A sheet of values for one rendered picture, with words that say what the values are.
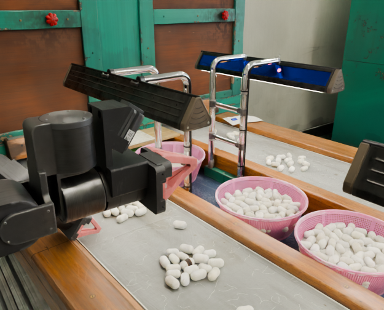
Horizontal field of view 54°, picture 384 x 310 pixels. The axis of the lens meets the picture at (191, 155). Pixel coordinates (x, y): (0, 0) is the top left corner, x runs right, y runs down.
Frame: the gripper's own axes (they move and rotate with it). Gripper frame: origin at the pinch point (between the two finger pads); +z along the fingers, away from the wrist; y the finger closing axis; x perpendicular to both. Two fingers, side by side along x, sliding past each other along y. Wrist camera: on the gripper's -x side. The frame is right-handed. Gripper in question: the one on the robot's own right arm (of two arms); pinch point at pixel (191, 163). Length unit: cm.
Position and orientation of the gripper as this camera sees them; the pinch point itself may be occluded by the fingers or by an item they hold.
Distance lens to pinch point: 55.3
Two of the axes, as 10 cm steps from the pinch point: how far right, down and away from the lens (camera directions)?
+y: -6.0, -3.0, 7.5
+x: -0.1, 9.3, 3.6
